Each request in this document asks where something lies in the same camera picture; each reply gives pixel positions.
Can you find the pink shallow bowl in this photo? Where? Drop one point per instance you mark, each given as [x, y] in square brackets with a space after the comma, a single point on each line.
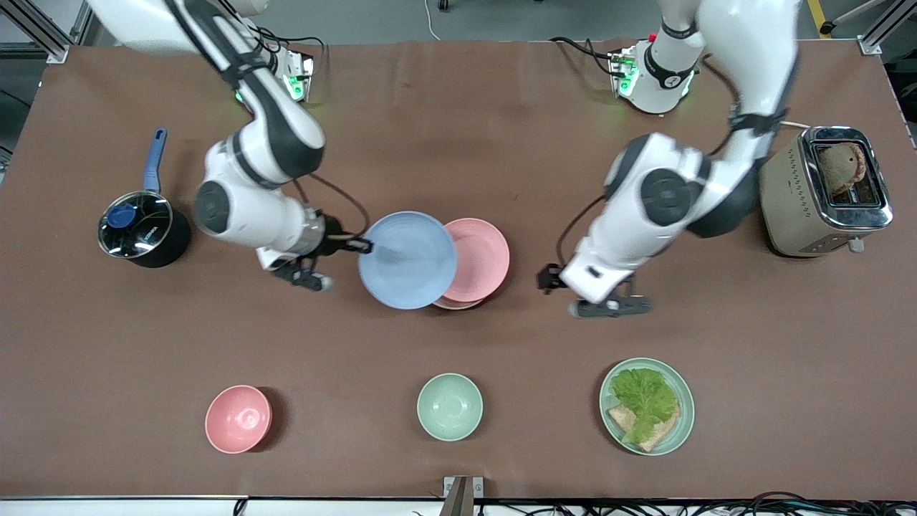
[478, 258]

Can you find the beige and chrome toaster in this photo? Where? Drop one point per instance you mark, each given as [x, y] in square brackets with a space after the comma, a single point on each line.
[788, 201]

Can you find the beige shallow bowl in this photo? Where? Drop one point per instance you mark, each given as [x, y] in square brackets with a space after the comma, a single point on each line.
[458, 305]

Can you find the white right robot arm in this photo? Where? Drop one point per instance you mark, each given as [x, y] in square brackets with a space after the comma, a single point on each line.
[265, 143]

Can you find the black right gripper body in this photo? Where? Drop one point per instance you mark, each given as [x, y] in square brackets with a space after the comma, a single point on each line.
[334, 242]

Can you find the aluminium frame profile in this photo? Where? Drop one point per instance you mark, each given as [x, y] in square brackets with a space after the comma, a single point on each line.
[36, 29]
[885, 25]

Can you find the glass lid with blue knob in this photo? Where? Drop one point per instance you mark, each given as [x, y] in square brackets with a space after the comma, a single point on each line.
[136, 226]

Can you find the grey metal table bracket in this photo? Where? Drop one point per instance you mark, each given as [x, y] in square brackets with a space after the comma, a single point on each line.
[463, 494]

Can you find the brown toast slice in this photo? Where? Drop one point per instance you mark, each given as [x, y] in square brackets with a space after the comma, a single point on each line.
[842, 168]

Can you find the right arm base box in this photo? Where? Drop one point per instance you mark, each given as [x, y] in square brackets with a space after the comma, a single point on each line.
[299, 75]

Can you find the green plate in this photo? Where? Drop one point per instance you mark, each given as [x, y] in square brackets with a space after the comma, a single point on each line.
[684, 408]

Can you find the green lettuce leaf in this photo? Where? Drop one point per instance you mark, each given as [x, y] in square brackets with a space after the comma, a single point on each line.
[643, 398]

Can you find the blue shallow bowl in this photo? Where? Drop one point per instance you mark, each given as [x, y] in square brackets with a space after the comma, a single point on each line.
[408, 261]

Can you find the left arm base box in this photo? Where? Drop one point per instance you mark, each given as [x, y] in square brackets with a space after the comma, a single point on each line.
[622, 72]

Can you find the green deep bowl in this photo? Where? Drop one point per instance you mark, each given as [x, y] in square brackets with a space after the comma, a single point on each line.
[449, 406]

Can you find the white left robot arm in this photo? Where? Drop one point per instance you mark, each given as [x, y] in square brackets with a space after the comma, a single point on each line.
[666, 193]

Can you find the brown bread slice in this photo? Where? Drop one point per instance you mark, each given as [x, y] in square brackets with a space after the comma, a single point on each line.
[663, 433]

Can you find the pink deep bowl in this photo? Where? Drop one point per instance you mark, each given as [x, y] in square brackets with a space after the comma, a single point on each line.
[238, 419]

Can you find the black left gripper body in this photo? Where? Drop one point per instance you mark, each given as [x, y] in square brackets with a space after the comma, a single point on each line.
[550, 277]

